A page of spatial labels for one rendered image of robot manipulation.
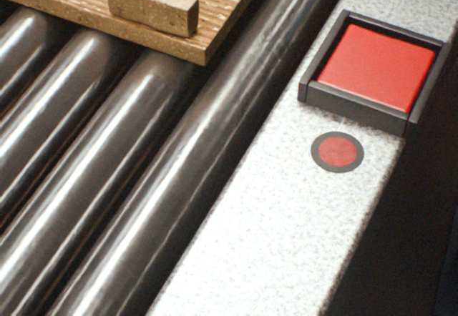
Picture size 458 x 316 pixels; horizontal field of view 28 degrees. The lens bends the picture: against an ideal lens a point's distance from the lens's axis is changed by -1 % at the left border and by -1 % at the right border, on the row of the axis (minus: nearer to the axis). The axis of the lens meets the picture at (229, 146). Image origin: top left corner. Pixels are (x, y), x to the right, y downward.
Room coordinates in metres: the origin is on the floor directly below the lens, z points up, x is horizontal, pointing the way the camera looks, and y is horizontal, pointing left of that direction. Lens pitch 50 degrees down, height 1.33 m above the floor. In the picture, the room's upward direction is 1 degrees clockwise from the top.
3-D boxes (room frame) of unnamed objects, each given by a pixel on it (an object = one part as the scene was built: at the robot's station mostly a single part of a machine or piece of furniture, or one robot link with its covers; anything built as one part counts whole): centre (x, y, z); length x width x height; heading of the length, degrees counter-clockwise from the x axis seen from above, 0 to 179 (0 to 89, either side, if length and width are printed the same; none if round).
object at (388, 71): (0.40, -0.09, 0.92); 0.06 x 0.06 x 0.01; 65
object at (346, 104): (0.40, -0.09, 0.92); 0.08 x 0.08 x 0.02; 65
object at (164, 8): (0.43, 0.05, 0.95); 0.06 x 0.02 x 0.03; 65
